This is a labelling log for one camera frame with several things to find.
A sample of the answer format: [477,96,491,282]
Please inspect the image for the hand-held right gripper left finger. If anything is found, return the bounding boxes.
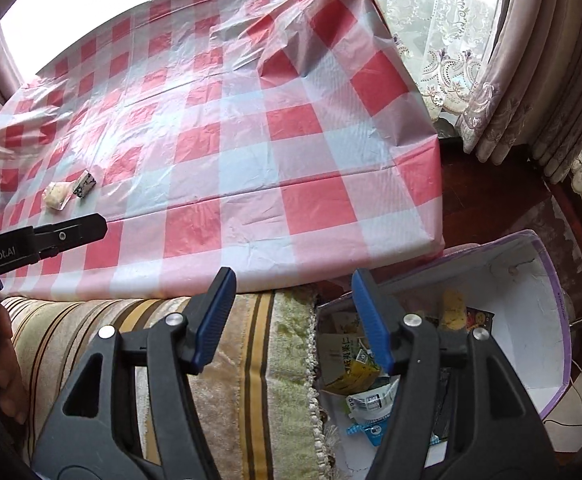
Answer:
[33,266,238,480]

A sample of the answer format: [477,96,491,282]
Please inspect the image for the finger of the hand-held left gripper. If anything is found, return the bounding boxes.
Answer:
[31,213,108,261]

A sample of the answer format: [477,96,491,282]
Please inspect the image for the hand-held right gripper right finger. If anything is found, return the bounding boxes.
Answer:
[351,267,556,480]

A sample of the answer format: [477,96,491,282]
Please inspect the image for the beige snack packet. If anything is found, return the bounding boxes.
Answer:
[44,183,72,210]

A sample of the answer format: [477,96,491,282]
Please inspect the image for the orange white snack packet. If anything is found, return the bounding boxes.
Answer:
[321,327,384,397]

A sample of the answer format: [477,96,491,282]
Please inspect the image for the black white checkered candy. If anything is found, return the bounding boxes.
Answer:
[72,170,97,199]

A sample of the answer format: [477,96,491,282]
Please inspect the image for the green white snack packet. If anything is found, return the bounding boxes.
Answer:
[346,379,400,423]

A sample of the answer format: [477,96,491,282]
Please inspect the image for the black snack packet red label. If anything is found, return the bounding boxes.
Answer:
[463,310,495,334]

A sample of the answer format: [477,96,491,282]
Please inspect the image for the dark seed packet blue edge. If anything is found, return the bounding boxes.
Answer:
[348,420,390,447]

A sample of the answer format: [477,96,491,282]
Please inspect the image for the white box purple outside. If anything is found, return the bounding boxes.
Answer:
[316,230,572,480]

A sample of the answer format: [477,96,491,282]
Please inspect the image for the person's left hand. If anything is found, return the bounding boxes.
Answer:
[0,305,28,426]

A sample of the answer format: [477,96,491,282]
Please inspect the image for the striped sofa cushion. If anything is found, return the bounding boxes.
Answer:
[1,287,342,480]

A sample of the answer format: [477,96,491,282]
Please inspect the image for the dark wooden windowsill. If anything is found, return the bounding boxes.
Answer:
[438,137,582,281]

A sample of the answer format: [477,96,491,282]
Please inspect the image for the red white checkered tablecloth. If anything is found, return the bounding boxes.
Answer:
[0,0,444,296]

